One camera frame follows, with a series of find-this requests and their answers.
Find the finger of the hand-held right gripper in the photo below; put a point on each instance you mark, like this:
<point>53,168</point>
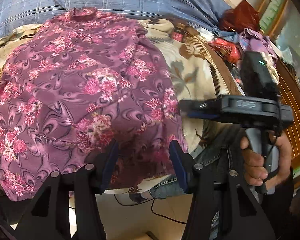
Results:
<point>202,106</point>

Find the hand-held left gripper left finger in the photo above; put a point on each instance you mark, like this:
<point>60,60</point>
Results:
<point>110,161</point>

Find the lilac cloth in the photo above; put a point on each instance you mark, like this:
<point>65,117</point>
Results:
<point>255,38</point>

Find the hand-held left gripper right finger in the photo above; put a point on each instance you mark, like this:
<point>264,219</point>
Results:
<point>177,161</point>

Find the wooden slatted bed board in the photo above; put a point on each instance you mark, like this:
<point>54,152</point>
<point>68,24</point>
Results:
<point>297,120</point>

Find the person's right hand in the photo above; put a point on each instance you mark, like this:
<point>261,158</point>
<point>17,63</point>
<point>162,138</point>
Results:
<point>252,162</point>

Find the blue plaid duvet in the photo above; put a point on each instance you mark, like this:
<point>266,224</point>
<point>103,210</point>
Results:
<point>115,0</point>

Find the purple floral garment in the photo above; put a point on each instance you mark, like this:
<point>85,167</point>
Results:
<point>77,92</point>

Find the small red box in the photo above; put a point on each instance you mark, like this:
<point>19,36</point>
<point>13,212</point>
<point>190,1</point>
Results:
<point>178,35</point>

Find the beige leaf-print blanket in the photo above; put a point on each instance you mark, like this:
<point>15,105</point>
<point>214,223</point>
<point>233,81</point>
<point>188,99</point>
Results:
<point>192,65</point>

